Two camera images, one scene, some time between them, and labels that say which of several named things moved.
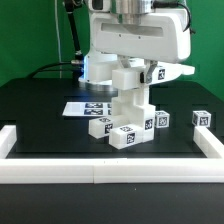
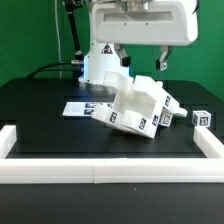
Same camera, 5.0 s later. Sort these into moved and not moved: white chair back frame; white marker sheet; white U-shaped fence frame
Moved: white chair back frame
Not moved: white U-shaped fence frame; white marker sheet
